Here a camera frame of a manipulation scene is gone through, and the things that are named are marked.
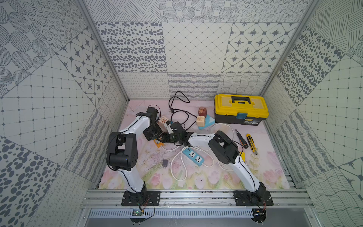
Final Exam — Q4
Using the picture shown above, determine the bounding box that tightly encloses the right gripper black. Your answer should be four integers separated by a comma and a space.
155, 132, 180, 144

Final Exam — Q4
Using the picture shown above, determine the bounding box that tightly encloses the orange power strip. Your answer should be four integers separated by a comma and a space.
154, 139, 164, 148

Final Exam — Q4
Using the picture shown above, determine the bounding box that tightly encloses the blue power strip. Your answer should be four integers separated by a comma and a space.
182, 147, 204, 166

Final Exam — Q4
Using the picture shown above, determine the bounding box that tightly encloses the teal power strip base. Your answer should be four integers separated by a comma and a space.
198, 115, 216, 130

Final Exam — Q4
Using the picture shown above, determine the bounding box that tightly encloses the yellow plug adapter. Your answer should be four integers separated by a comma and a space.
240, 152, 245, 162

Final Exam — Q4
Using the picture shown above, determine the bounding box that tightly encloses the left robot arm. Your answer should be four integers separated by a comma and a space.
106, 107, 163, 194

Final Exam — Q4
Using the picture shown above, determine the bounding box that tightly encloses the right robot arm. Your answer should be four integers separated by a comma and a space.
157, 122, 266, 198

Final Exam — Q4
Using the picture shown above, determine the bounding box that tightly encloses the pink deer cube socket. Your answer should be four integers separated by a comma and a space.
158, 116, 169, 126

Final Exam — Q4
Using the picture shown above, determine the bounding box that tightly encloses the dark red cube socket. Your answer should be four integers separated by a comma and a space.
198, 107, 207, 117

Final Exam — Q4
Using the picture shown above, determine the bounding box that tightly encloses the black red screwdriver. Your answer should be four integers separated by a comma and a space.
235, 129, 249, 149

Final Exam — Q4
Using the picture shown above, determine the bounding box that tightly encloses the yellow utility knife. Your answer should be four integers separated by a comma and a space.
246, 134, 258, 155

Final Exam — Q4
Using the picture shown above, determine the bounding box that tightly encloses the yellow black toolbox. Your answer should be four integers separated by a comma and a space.
214, 94, 269, 126

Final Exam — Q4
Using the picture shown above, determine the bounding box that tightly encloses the black power cable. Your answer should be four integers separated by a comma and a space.
168, 91, 199, 133

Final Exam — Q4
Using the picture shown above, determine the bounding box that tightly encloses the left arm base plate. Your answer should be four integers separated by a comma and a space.
122, 191, 161, 207

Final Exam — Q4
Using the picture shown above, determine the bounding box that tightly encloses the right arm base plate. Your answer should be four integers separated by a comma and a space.
233, 190, 274, 207

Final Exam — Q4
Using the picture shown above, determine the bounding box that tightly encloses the aluminium rail frame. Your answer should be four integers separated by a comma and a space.
80, 189, 314, 209

